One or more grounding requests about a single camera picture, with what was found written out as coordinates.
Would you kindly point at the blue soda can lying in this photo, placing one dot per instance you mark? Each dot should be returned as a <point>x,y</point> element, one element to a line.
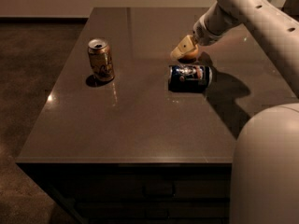
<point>189,77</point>

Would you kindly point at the orange soda can upright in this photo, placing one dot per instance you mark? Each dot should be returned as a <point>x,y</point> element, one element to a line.
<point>101,59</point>

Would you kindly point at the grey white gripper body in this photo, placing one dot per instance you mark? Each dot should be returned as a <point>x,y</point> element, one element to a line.
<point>203,34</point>

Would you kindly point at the orange fruit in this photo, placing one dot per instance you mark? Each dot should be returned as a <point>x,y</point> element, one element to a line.
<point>191,54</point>

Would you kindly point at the dark top drawer handle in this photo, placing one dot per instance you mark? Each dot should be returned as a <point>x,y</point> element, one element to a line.
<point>159,190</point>

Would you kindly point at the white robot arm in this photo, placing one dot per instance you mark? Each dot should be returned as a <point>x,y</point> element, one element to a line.
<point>265,167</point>

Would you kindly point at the dark drawer handle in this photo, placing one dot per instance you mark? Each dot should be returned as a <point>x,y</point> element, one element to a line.
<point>159,190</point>
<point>156,214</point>

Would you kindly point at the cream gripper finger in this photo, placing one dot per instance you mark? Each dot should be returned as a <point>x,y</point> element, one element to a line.
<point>187,44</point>

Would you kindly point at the dark cabinet with drawers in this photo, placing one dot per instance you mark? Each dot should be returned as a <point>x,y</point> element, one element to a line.
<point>95,193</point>

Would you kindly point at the dark lower drawer handle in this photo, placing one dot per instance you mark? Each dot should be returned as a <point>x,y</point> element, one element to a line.
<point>156,214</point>

